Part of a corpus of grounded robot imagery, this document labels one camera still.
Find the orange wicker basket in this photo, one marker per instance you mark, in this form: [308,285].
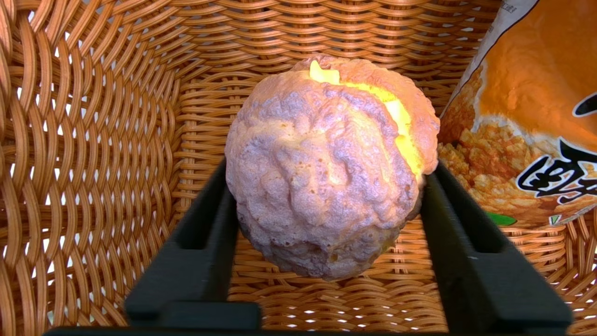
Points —
[93,163]

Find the cream puff bun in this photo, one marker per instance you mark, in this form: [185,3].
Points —
[322,177]

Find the orange snack bag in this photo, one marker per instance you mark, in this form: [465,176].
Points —
[531,93]

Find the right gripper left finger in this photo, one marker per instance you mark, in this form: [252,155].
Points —
[196,270]

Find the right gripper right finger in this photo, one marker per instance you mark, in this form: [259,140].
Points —
[485,280]

